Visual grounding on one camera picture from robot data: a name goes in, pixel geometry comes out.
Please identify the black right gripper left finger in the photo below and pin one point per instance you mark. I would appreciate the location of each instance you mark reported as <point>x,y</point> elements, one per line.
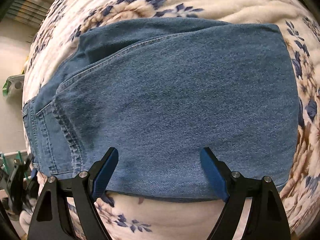
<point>51,218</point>

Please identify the blue denim jeans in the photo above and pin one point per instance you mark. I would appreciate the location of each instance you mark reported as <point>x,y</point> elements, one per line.
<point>160,90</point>

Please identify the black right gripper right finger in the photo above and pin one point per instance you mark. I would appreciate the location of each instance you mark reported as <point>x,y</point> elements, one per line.
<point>267,218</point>

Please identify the floral fleece blanket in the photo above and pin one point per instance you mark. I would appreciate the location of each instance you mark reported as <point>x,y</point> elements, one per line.
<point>137,217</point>

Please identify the striped curtain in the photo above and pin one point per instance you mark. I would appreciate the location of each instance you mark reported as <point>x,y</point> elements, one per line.
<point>29,12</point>

